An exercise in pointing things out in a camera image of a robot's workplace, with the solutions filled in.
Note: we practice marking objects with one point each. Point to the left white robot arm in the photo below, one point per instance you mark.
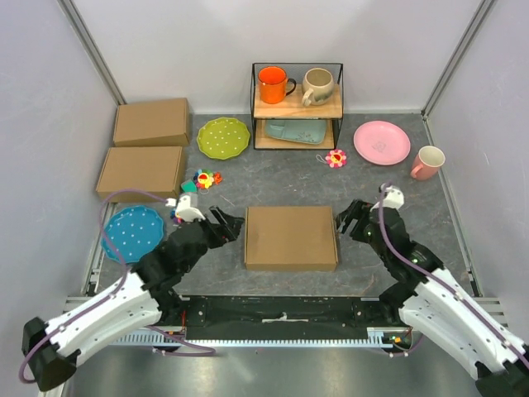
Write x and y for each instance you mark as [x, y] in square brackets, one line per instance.
[143, 296]

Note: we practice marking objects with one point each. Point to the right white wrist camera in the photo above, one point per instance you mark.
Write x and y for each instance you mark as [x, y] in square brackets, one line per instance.
[390, 196]

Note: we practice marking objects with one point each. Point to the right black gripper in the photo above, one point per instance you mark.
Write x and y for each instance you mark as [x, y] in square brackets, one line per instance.
[355, 209]

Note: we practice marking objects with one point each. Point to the pink flower plush keychain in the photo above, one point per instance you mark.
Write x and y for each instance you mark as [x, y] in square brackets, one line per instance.
[334, 159]

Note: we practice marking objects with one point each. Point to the orange mug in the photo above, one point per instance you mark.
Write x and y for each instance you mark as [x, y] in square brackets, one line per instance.
[275, 85]

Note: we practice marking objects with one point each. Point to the beige ceramic mug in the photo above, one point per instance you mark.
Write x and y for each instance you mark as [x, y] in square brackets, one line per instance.
[318, 86]

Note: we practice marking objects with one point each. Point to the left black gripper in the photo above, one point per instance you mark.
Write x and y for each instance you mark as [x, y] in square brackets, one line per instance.
[231, 226]

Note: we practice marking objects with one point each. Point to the small rainbow flower plush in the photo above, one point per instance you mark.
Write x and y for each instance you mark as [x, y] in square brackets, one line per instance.
[174, 217]

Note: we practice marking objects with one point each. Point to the black wire wooden shelf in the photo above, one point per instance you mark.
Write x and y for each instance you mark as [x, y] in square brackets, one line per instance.
[291, 107]

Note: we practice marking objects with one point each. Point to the folded cardboard box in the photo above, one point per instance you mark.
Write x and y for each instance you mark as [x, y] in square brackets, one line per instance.
[156, 123]
[156, 170]

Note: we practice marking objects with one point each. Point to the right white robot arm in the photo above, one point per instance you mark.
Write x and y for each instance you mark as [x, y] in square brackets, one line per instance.
[427, 298]

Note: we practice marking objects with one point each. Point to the rear folded cardboard box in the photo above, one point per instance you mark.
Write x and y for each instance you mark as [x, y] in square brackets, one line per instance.
[156, 123]

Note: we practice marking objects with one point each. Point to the teal rectangular dish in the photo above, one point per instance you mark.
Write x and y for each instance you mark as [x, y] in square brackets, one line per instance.
[310, 132]

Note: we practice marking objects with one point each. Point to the pink plate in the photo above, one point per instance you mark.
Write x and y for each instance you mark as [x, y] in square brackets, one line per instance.
[381, 143]

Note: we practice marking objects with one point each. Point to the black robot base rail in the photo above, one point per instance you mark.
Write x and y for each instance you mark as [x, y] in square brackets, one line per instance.
[207, 310]

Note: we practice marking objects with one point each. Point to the brown cardboard box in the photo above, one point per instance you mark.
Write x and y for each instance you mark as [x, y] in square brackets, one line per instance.
[290, 239]

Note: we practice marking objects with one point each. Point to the rainbow flower plush toy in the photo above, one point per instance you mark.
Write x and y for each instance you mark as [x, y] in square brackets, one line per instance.
[205, 179]

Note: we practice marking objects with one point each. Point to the blue dotted plate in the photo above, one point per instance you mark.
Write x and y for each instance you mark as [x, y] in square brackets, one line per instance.
[134, 231]

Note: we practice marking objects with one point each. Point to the pink mug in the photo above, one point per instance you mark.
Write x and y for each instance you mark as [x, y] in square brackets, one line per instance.
[428, 161]

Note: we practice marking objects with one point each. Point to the green dotted plate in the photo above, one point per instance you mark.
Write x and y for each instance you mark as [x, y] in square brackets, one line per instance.
[223, 138]

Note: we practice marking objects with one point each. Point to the white slotted cable duct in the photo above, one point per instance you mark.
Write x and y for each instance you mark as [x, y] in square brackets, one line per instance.
[368, 338]

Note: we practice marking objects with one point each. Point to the front folded cardboard box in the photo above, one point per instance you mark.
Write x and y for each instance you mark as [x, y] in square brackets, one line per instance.
[156, 170]

